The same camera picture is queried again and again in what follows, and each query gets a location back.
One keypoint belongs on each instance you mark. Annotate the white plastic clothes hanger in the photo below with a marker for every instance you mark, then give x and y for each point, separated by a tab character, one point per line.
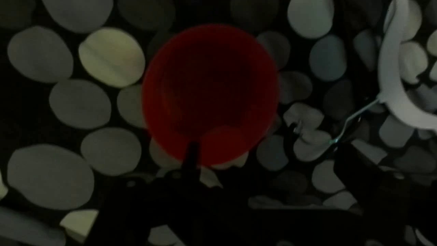
397	73

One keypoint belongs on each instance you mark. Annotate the dotted black grey duvet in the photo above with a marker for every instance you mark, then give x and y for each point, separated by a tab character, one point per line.
83	114

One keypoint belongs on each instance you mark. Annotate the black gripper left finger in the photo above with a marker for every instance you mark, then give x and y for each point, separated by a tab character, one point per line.
192	158

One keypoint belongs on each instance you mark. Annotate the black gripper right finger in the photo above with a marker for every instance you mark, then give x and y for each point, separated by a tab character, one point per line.
378	192

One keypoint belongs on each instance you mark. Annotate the red bowl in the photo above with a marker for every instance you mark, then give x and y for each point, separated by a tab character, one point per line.
211	93

